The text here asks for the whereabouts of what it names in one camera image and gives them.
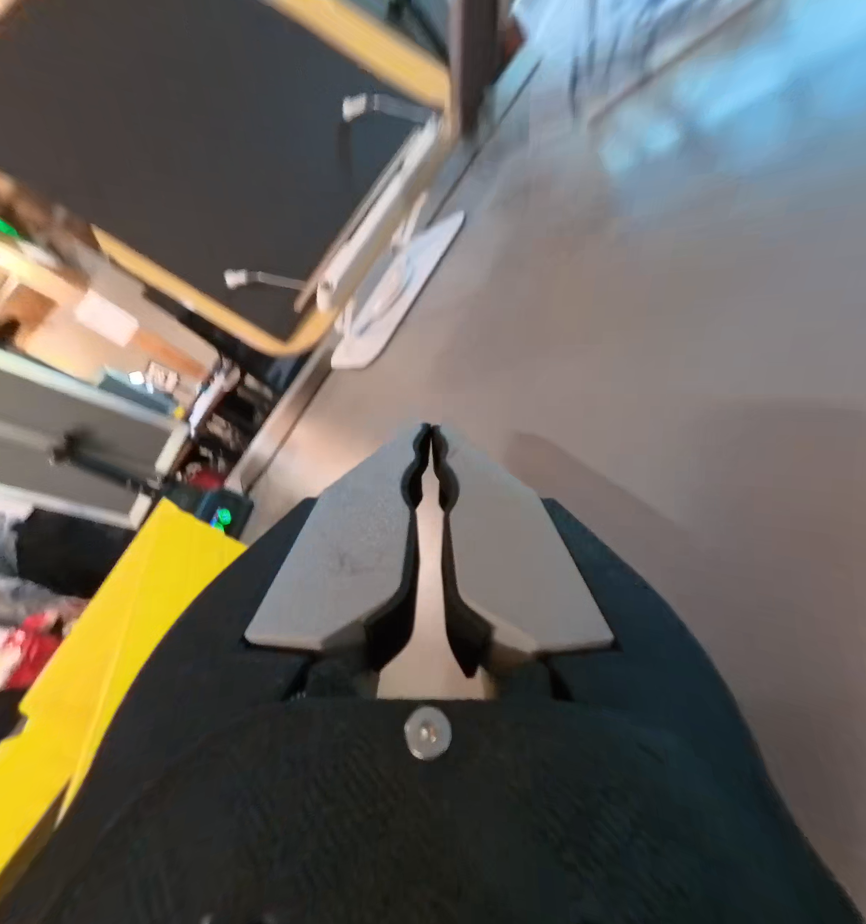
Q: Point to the white monitor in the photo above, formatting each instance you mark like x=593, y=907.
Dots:
x=375, y=216

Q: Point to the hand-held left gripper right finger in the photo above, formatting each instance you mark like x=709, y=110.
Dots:
x=519, y=570

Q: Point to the black wood-rimmed table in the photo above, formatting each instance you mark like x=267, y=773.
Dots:
x=151, y=130

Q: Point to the grey cabinet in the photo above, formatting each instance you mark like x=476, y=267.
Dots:
x=58, y=426

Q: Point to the white monitor stand base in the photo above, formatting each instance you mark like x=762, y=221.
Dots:
x=433, y=245

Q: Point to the yellow plastic bin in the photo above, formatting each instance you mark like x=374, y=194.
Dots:
x=115, y=650

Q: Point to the black charger with green lights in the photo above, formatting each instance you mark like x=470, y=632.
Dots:
x=220, y=516

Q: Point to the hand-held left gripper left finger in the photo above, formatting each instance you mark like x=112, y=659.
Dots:
x=332, y=563

